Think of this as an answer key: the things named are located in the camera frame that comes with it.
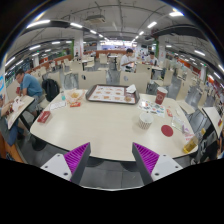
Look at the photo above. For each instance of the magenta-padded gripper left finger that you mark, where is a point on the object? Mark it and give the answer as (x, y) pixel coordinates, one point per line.
(76, 158)

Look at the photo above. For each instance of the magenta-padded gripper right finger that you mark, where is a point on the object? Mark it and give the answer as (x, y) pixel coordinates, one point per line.
(146, 158)

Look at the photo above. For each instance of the clear bottle of yellow drink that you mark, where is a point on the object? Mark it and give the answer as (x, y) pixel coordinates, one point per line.
(191, 145)

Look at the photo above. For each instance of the flat round red coaster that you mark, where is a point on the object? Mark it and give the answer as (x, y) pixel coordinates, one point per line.
(167, 130)

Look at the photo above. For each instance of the brown houndstooth paper cup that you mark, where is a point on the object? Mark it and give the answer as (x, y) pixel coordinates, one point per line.
(145, 121)

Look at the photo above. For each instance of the clear plastic packet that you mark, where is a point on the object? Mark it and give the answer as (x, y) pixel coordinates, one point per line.
(177, 123)

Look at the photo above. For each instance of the purple tissue pack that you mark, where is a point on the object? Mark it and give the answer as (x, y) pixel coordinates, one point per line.
(186, 131)

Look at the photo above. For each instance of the colourful sticker sheet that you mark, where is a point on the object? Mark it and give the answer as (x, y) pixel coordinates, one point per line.
(151, 108)

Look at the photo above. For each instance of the small red sauce packet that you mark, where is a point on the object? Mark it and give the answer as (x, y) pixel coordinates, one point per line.
(169, 112)

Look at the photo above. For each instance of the small red carton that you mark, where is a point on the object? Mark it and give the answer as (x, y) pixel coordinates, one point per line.
(43, 116)

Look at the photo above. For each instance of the white paper receipt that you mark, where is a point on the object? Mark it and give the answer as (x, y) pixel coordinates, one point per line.
(57, 105)

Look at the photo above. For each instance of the red paper drink cup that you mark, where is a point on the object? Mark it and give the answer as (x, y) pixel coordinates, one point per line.
(160, 97)

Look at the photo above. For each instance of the person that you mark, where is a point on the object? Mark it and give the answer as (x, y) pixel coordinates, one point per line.
(126, 61)
(211, 146)
(30, 86)
(151, 59)
(6, 133)

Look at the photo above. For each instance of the white napkin on tray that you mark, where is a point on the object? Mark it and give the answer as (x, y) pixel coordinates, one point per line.
(131, 88)

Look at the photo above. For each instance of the dark food tray with paper liner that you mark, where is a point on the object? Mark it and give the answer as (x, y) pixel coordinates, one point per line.
(111, 94)

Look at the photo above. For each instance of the black backpack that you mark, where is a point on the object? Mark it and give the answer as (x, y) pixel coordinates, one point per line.
(50, 89)

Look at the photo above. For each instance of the beige dining table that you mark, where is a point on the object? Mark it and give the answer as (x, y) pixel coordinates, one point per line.
(27, 101)
(211, 116)

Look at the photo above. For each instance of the group of beige chairs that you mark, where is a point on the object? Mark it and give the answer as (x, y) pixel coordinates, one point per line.
(91, 79)

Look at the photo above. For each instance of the small red box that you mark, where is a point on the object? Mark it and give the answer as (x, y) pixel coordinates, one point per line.
(220, 123)

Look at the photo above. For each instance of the ceiling air conditioner unit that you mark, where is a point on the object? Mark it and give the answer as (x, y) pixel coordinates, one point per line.
(95, 18)

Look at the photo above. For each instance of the group of ceiling lights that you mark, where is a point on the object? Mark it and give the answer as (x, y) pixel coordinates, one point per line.
(175, 14)

